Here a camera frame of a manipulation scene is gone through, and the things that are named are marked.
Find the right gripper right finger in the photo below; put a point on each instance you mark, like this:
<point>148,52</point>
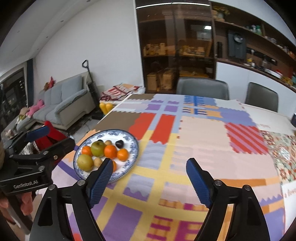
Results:
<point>247,219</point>

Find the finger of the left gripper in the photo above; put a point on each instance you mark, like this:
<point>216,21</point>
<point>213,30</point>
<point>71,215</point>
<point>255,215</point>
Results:
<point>30,135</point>
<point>18,162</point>

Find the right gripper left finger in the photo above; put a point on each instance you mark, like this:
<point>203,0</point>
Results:
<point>51,221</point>

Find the yellow-brown pear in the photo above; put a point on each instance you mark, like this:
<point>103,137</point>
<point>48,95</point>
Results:
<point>85,162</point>

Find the green apple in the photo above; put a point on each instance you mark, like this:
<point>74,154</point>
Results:
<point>97,149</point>

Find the orange tangerine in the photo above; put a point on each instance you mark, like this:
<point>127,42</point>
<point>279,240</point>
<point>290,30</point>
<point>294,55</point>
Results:
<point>110,151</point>

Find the orange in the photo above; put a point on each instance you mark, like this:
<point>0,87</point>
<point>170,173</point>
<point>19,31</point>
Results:
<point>123,154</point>

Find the left hand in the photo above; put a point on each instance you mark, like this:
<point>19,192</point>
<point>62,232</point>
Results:
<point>23,202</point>

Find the red cloth item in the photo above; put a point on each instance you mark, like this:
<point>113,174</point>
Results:
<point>53,137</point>

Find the pink plush toy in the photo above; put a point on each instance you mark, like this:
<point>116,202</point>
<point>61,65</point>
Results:
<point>35,108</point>

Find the grey sofa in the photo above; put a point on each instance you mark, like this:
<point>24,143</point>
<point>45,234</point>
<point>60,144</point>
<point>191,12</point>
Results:
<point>65,103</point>

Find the tangerine on plate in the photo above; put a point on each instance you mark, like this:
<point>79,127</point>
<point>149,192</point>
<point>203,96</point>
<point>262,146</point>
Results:
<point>86,150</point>

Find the black upright vacuum cleaner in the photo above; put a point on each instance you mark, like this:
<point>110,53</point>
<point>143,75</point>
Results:
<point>98,115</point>

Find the tangerine at plate edge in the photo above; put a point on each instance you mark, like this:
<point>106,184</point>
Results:
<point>114,165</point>

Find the dark plum left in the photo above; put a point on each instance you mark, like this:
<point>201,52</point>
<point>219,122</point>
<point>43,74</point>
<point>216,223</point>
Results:
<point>120,144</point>

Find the blue white porcelain plate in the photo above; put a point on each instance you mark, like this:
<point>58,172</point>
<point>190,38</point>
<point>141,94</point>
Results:
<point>130,143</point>

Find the patterned floral table mat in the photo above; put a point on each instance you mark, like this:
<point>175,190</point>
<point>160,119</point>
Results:
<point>281,148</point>

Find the folded striped cloth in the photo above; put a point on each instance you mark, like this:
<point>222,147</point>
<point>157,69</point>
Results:
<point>118,92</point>

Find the colourful patchwork tablecloth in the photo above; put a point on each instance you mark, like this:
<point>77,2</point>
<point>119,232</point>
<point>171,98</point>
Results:
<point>155,200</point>

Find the grey chair right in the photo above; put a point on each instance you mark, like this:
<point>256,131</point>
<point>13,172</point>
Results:
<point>262,97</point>

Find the grey chair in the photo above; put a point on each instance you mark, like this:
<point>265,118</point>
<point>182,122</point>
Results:
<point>262,97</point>
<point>203,87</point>

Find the grey chair left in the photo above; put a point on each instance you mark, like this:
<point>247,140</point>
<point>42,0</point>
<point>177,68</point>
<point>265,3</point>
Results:
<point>203,87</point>

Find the dark wooden shelf cabinet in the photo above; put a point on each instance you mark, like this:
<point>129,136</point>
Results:
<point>176,40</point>

